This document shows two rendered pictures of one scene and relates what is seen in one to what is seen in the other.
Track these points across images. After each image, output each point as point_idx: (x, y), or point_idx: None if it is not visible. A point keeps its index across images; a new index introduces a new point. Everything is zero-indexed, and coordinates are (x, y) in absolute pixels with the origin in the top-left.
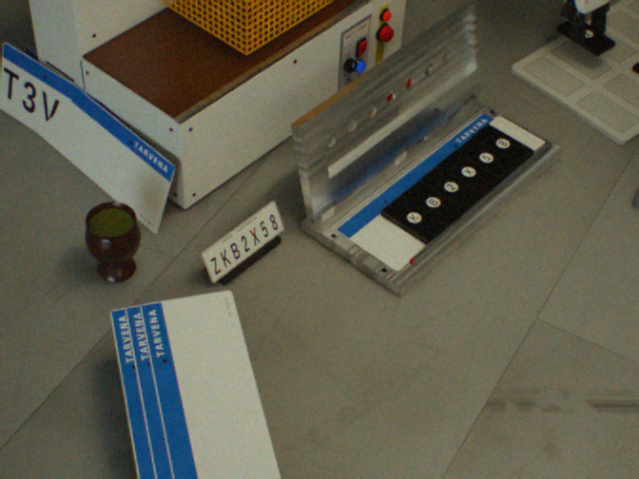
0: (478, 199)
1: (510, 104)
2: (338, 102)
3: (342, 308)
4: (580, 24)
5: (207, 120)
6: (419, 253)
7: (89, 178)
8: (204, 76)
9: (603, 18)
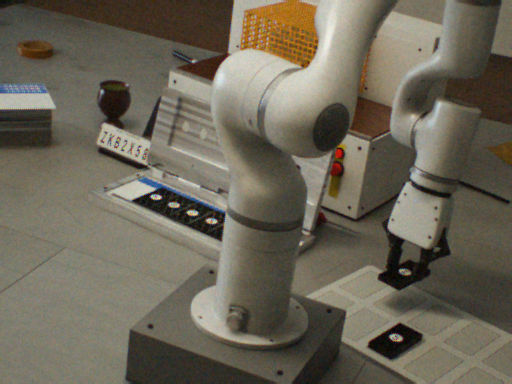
0: (181, 222)
1: (322, 264)
2: (194, 100)
3: (78, 183)
4: (390, 244)
5: (187, 87)
6: (119, 196)
7: None
8: None
9: (415, 264)
